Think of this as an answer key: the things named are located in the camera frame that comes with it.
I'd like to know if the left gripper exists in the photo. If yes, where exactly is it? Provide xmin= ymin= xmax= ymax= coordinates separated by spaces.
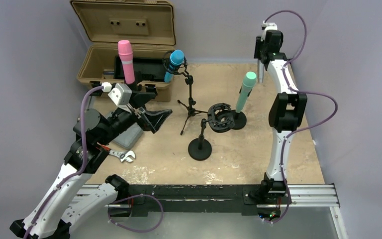
xmin=98 ymin=90 xmax=172 ymax=145

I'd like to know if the mint green microphone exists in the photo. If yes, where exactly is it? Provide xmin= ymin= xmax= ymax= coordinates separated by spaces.
xmin=235 ymin=71 xmax=257 ymax=113

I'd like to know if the blue microphone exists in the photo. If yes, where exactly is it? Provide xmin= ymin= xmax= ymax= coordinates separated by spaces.
xmin=164 ymin=49 xmax=185 ymax=83

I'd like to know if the black clip desk stand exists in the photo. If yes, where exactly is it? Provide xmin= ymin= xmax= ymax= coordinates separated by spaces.
xmin=232 ymin=110 xmax=247 ymax=130

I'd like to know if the black shock-mount desk stand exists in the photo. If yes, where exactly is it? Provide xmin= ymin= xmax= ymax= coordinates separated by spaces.
xmin=188 ymin=103 xmax=235 ymax=161

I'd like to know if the silver grey microphone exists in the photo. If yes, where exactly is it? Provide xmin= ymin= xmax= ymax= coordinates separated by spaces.
xmin=257 ymin=59 xmax=265 ymax=84

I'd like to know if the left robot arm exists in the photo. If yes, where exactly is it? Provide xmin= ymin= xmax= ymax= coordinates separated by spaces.
xmin=10 ymin=89 xmax=172 ymax=239

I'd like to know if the black stand with pink microphone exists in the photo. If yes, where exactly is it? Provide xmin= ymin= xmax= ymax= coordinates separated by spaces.
xmin=125 ymin=72 xmax=143 ymax=92

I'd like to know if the pink toy microphone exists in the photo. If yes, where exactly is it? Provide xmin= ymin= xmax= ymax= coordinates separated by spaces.
xmin=117 ymin=40 xmax=135 ymax=85

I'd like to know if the grey flat box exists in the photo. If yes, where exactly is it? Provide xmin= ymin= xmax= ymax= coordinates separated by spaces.
xmin=105 ymin=112 xmax=143 ymax=149

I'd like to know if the black tray inside case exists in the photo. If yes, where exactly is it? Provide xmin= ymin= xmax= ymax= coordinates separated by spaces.
xmin=113 ymin=56 xmax=166 ymax=82

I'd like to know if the tan plastic tool case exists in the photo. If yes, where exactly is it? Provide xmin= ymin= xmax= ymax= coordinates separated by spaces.
xmin=70 ymin=0 xmax=176 ymax=102

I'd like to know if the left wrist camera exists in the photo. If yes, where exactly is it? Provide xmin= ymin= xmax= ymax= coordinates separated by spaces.
xmin=101 ymin=82 xmax=132 ymax=107

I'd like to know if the red-handled adjustable wrench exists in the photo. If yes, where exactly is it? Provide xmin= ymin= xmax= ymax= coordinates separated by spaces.
xmin=100 ymin=144 xmax=136 ymax=163

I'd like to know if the black tripod shock-mount stand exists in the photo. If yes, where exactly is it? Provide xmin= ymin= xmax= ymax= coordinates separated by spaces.
xmin=162 ymin=50 xmax=207 ymax=135

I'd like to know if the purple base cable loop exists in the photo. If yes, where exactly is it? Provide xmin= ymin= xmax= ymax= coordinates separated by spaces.
xmin=107 ymin=193 xmax=165 ymax=234

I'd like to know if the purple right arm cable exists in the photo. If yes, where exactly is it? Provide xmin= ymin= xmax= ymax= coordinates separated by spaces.
xmin=264 ymin=9 xmax=339 ymax=225

